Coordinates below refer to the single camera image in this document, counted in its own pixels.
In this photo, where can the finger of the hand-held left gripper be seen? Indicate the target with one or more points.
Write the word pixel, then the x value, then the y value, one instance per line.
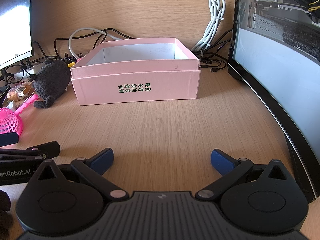
pixel 47 148
pixel 8 139

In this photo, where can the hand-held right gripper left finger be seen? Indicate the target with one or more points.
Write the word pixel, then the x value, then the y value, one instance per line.
pixel 102 161

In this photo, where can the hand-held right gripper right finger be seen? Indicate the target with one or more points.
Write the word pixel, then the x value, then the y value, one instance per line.
pixel 223 162

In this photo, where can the pink plastic mesh strainer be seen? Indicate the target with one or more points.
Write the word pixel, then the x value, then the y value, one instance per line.
pixel 11 123

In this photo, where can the packaged brown bread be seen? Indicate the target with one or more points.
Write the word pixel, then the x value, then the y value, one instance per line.
pixel 19 91

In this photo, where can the dark grey plush toy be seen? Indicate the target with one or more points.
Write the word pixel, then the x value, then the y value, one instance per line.
pixel 51 80

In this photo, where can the pink cardboard box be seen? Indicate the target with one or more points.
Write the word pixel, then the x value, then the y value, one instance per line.
pixel 136 80

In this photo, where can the person's left hand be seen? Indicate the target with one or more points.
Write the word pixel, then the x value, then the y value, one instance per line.
pixel 4 212

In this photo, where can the white power strip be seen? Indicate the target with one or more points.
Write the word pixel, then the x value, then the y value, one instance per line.
pixel 27 70

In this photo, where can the small yellow toy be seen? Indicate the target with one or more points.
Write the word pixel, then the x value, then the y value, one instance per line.
pixel 71 65

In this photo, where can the computer monitor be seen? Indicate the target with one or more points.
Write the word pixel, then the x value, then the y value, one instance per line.
pixel 13 25
pixel 277 62

